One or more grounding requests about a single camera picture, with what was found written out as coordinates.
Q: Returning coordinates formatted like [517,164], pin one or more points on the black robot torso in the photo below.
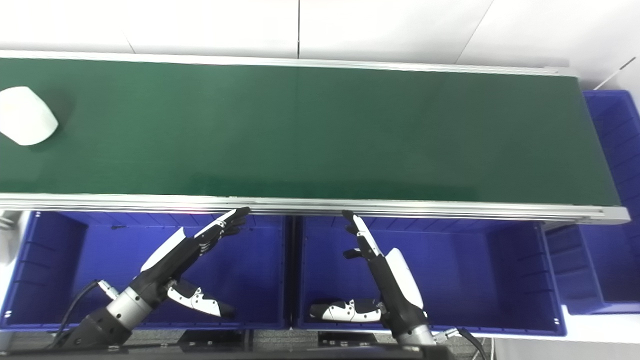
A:
[200,355]

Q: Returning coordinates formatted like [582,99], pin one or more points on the white round plastic part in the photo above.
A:
[25,116]

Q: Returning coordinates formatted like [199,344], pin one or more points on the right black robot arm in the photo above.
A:
[415,336]

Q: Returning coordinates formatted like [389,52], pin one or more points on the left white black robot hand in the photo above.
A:
[165,265]

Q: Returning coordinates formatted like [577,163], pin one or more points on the blue plastic bin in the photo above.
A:
[615,250]
[250,280]
[475,270]

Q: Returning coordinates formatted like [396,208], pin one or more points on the green conveyor belt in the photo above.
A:
[350,206]
[300,130]

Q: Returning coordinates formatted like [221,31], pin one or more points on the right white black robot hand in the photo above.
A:
[397,285]

